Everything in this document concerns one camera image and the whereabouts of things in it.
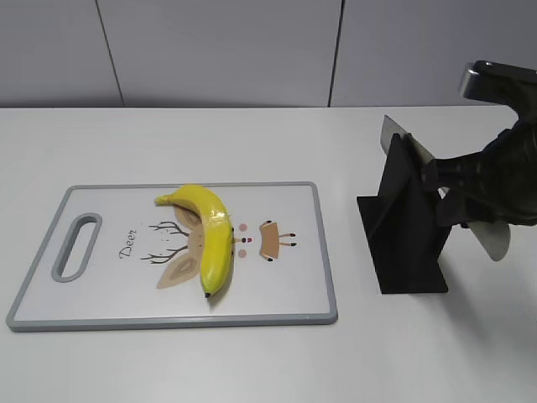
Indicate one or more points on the black knife stand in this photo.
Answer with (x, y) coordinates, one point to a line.
(403, 236)

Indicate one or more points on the grey-rimmed deer cutting board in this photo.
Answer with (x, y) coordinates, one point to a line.
(111, 259)

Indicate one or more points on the yellow plastic banana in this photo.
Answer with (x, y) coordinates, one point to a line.
(216, 257)

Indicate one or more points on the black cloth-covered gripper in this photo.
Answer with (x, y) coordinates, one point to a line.
(497, 183)

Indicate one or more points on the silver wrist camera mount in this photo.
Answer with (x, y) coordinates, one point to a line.
(488, 80)

